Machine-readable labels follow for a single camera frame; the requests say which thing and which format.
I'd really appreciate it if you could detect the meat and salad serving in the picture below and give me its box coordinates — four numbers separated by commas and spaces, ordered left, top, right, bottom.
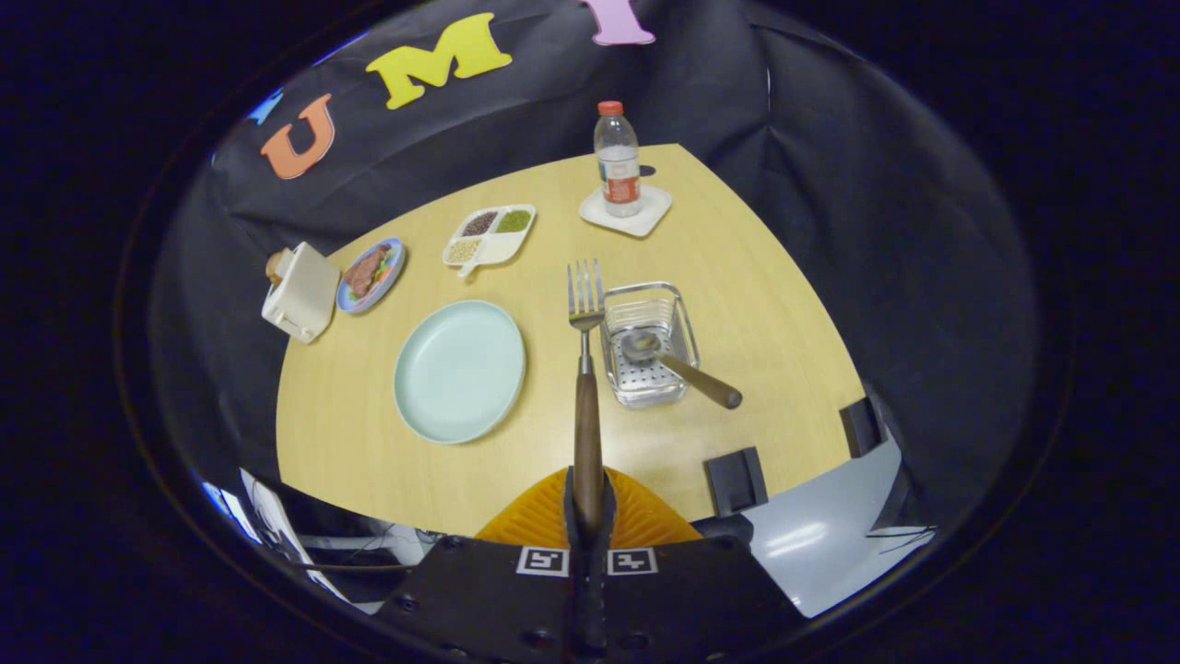
343, 243, 393, 298

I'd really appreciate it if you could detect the black table clamp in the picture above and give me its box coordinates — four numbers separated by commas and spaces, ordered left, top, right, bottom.
704, 447, 769, 517
841, 397, 886, 459

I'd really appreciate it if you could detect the white square coaster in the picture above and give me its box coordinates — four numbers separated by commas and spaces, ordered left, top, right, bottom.
579, 183, 673, 239

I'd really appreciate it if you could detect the white divided dish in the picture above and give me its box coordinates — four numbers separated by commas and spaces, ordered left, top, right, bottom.
442, 204, 537, 279

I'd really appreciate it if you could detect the light green plate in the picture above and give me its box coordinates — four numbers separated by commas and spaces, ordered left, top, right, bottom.
393, 299, 527, 445

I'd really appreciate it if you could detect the metal wire cutlery basket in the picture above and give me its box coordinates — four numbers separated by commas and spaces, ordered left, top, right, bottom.
600, 281, 701, 409

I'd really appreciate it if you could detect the black backdrop cloth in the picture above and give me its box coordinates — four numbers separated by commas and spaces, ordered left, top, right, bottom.
152, 0, 1038, 536

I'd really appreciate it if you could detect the lit computer screen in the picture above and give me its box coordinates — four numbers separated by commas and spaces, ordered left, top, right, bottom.
203, 481, 242, 522

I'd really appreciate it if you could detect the white flat panel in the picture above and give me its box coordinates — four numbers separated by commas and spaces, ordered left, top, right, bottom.
238, 468, 356, 605

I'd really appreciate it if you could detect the spoon with wooden handle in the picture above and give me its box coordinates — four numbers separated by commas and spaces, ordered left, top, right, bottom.
619, 329, 744, 410

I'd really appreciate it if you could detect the small blue plate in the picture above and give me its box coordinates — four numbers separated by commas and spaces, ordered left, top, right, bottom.
336, 237, 407, 315

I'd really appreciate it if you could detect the fork with wooden handle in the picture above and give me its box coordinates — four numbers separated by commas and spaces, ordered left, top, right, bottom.
567, 259, 607, 536

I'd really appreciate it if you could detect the white toaster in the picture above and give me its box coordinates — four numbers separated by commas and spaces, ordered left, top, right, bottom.
261, 242, 341, 345

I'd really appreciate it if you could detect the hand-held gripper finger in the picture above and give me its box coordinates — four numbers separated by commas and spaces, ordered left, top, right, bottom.
373, 466, 591, 664
590, 466, 808, 664

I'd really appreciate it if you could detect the clear water bottle red cap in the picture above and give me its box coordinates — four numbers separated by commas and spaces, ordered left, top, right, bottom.
594, 101, 643, 219

